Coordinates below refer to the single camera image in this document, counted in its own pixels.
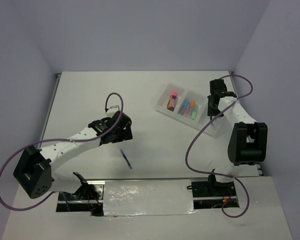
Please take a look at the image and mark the blue highlighter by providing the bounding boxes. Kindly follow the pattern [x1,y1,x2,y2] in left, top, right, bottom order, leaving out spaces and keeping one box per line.
[178,99,189,115]

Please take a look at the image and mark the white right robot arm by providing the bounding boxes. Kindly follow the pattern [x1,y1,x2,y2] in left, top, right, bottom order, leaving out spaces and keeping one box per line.
[207,79,268,196]

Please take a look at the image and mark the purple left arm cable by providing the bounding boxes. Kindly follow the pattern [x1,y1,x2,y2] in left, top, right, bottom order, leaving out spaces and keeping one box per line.
[0,92,125,211]

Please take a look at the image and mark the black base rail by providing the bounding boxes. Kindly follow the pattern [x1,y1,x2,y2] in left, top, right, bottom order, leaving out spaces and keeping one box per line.
[55,178,239,217]

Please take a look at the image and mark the blue pen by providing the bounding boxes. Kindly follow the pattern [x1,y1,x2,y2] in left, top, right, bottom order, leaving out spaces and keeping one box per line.
[120,149,133,170]

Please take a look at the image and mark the pink-capped small bottle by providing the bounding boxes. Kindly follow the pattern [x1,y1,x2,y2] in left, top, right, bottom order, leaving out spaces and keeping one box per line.
[166,91,178,112]

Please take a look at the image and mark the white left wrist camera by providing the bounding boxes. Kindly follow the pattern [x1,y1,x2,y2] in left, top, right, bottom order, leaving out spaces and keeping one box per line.
[105,105,120,118]

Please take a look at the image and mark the silver foil tape sheet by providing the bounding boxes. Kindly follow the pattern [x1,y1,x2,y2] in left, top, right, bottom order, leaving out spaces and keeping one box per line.
[103,179,196,217]

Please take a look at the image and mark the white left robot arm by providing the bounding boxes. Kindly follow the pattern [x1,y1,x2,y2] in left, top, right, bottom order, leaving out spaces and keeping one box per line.
[13,111,133,200]

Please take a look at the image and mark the purple highlighter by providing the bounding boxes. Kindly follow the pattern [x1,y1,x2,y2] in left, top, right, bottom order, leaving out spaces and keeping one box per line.
[183,103,190,118]

